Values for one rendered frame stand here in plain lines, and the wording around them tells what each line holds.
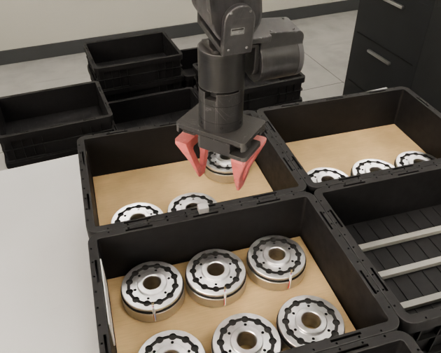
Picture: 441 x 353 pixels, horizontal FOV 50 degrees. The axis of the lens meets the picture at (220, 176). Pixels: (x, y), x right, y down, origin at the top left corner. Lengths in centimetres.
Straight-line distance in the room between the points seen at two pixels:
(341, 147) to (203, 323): 59
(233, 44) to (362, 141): 74
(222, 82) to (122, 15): 324
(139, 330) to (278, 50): 48
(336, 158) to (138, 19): 287
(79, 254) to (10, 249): 16
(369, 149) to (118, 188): 60
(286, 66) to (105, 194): 57
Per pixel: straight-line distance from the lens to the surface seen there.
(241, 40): 53
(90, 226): 82
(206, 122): 60
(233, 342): 73
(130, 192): 103
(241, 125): 61
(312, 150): 115
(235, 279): 81
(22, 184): 134
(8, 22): 371
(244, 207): 83
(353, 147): 119
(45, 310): 103
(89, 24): 376
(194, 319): 80
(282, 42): 58
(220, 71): 56
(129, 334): 79
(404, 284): 90
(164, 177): 106
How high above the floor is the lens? 149
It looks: 39 degrees down
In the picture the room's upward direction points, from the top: straight up
